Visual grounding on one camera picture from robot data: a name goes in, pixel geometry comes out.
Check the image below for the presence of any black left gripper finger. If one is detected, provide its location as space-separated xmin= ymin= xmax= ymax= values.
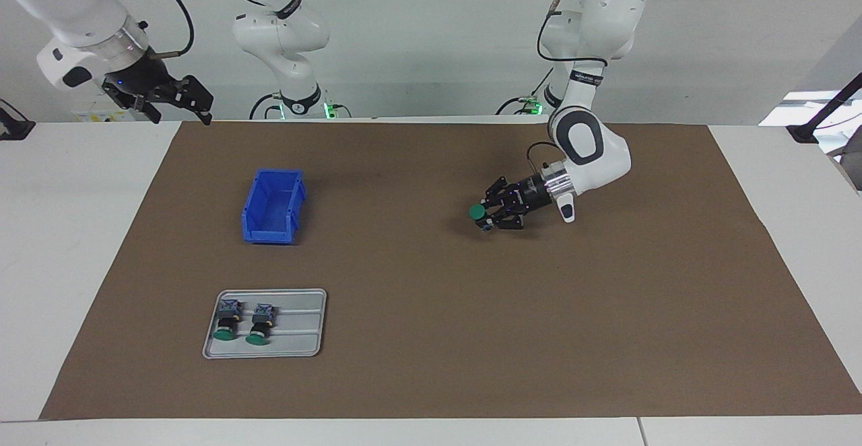
xmin=477 ymin=209 xmax=526 ymax=232
xmin=484 ymin=177 xmax=516 ymax=205

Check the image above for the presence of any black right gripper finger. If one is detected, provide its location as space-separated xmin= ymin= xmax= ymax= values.
xmin=162 ymin=75 xmax=215 ymax=125
xmin=101 ymin=79 xmax=162 ymax=125

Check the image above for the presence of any brown paper mat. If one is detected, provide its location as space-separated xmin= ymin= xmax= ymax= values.
xmin=39 ymin=121 xmax=862 ymax=421

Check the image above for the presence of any black table clamp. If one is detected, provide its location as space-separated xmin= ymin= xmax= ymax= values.
xmin=0 ymin=99 xmax=36 ymax=141

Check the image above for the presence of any blue plastic bin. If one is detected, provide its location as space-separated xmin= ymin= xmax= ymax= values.
xmin=241 ymin=168 xmax=308 ymax=245

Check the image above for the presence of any grey metal tray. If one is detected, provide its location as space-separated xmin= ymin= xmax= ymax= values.
xmin=202 ymin=288 xmax=328 ymax=360

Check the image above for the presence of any black angled stand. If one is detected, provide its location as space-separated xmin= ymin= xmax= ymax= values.
xmin=787 ymin=72 xmax=862 ymax=144

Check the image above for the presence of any grey chair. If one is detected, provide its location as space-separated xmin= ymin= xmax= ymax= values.
xmin=827 ymin=144 xmax=862 ymax=192

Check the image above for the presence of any black right base cable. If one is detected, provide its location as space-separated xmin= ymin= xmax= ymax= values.
xmin=249 ymin=92 xmax=284 ymax=121

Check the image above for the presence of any black base cable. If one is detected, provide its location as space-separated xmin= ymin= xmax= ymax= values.
xmin=249 ymin=92 xmax=284 ymax=121
xmin=496 ymin=69 xmax=560 ymax=116

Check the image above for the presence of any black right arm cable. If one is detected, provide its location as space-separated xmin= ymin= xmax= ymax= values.
xmin=145 ymin=0 xmax=267 ymax=59

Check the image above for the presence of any black left base cable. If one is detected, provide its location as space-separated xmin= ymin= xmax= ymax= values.
xmin=496 ymin=69 xmax=560 ymax=116

